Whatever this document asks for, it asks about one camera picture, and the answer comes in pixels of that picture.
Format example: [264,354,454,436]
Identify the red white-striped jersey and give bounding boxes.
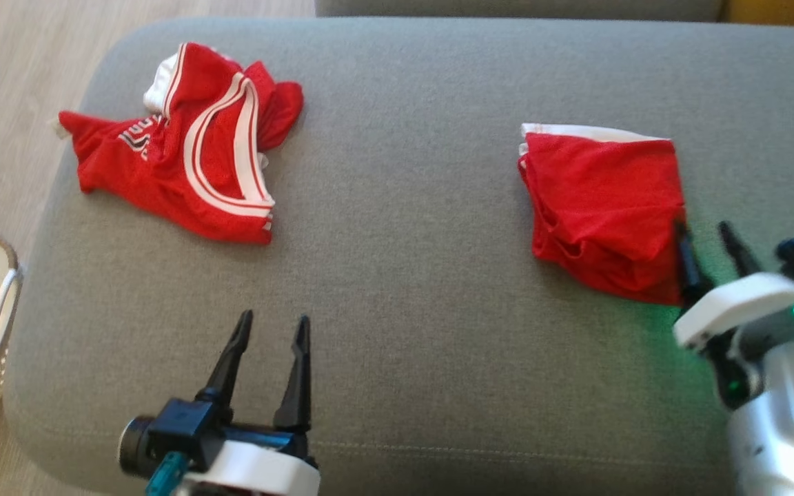
[49,41,305,245]

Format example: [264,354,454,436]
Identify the yellow sofa backrest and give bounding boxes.
[721,0,794,28]

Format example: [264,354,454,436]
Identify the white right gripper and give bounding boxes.
[673,221,794,412]

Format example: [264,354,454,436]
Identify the red shorts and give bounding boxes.
[518,123,689,306]

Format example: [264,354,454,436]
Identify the small grey sofa cushion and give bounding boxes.
[314,0,725,21]

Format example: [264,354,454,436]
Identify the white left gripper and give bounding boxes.
[176,310,320,496]

